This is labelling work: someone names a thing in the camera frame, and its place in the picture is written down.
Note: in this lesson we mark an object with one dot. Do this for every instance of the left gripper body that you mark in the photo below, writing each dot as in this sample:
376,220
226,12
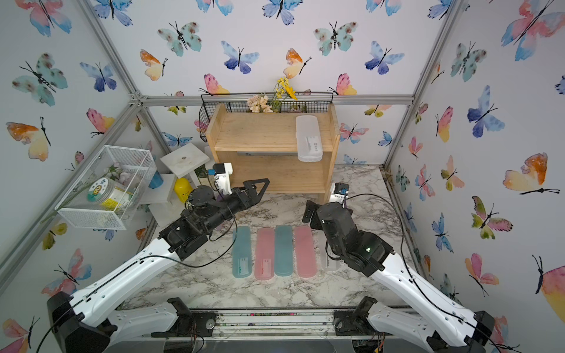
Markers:
223,209

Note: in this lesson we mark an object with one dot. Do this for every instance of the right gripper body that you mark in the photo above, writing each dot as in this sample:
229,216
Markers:
338,251

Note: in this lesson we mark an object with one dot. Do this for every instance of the teal pencil case shelf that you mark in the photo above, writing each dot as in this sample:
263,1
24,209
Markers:
242,253
284,259

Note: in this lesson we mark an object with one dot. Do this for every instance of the pink pencil case shelf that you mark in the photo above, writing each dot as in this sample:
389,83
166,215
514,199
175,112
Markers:
265,254
305,252

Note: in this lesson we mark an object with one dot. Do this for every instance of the pink pencil case top shelf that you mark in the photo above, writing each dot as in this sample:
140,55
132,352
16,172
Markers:
265,254

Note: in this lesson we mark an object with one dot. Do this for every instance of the teal pencil case top shelf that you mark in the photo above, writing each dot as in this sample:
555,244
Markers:
242,253

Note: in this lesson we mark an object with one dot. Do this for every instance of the white pencil case top shelf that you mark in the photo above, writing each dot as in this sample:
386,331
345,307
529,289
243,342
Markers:
309,139

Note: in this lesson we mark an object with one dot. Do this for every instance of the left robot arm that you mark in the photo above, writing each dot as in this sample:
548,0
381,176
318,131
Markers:
88,320

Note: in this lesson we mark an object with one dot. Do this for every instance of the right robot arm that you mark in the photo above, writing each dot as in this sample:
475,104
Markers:
440,324

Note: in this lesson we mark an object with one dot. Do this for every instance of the wooden two-tier shelf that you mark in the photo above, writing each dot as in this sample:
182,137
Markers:
264,145

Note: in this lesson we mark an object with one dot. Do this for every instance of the yellow bottle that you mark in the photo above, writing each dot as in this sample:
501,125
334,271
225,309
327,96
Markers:
183,189

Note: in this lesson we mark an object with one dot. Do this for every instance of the small white stool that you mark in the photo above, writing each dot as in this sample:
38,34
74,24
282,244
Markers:
184,161

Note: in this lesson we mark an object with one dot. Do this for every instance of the artificial flower stem in basket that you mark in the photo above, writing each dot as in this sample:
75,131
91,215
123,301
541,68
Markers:
76,210

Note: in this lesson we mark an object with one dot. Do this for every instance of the artificial flowers bunch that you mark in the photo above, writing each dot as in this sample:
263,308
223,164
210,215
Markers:
272,103

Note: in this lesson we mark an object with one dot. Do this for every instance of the clear jar with colourful label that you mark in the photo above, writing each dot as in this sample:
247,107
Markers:
107,194

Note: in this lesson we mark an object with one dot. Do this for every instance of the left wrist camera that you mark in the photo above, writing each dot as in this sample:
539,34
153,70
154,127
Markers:
221,175

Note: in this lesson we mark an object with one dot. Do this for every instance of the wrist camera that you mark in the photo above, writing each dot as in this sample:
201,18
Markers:
339,192
221,175

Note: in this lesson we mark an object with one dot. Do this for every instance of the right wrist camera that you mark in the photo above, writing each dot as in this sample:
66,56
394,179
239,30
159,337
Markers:
339,192

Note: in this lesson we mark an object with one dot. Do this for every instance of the white mesh wall basket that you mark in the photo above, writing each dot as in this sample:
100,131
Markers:
133,170

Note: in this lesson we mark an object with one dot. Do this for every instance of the black wire basket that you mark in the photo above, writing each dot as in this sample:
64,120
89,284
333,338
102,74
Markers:
308,102

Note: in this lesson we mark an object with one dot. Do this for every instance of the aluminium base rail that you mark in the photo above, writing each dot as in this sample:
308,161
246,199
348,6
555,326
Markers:
318,323

